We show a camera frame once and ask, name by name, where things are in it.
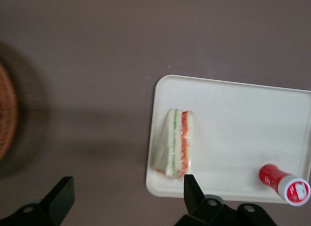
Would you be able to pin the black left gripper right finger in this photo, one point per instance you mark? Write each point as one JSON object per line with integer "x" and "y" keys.
{"x": 196, "y": 206}

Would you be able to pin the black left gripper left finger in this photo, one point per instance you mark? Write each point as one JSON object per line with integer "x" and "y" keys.
{"x": 58, "y": 201}

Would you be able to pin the triangle sandwich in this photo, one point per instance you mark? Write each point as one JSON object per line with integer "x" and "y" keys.
{"x": 175, "y": 143}

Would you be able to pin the cream plastic tray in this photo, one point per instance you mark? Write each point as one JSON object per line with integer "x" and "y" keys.
{"x": 230, "y": 126}

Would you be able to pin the brown wicker basket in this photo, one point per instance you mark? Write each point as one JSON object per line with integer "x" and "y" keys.
{"x": 7, "y": 109}

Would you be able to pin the red strawberry yogurt bottle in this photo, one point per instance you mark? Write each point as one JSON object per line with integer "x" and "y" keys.
{"x": 272, "y": 175}

